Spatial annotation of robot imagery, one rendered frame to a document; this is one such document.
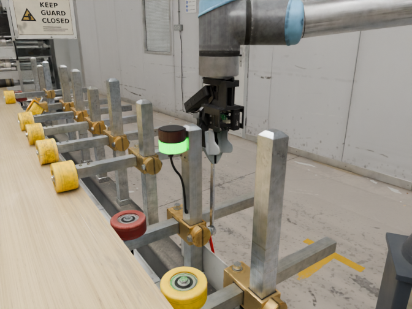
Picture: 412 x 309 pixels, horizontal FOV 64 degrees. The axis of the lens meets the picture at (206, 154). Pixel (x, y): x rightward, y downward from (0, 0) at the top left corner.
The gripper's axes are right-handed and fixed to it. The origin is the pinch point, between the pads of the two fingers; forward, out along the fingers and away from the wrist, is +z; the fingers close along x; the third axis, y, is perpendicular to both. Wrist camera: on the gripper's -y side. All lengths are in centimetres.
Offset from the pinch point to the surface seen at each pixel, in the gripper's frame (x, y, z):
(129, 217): -22.3, -1.1, 10.2
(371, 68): 253, -107, -3
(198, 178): -6.9, 4.1, 2.3
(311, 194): 178, -100, 100
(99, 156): -8, -71, 19
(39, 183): -36, -36, 11
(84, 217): -30.4, -8.9, 11.2
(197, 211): -7.3, 4.1, 11.0
